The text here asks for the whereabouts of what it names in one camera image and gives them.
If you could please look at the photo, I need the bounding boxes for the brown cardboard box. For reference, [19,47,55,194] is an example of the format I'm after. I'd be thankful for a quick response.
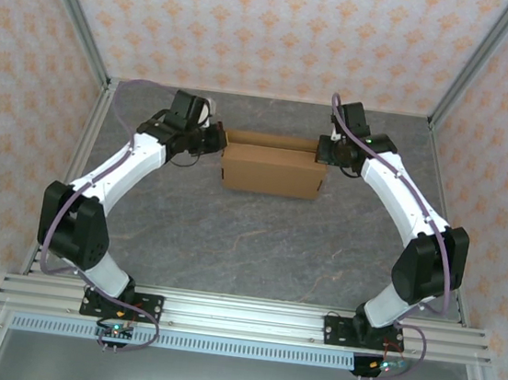
[216,127,331,203]

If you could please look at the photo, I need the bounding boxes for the aluminium cross beam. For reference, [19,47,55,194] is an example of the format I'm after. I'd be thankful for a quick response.
[0,266,496,368]

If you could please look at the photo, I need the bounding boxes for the aluminium side rail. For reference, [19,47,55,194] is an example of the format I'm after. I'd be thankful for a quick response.
[404,121,492,328]
[20,71,120,282]

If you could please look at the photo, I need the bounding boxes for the aluminium upright post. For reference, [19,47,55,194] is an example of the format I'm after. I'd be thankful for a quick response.
[428,0,508,139]
[19,0,121,90]

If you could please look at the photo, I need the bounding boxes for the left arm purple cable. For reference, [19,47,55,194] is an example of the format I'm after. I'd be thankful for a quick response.
[29,68,190,360]

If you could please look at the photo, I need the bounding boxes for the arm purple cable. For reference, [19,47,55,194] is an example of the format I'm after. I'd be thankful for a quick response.
[297,91,476,380]
[29,68,190,360]

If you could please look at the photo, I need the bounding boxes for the grey slotted cable duct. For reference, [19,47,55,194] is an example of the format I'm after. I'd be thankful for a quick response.
[9,311,406,379]

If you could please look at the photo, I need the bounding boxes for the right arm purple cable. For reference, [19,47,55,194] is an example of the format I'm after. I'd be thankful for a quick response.
[297,91,476,380]

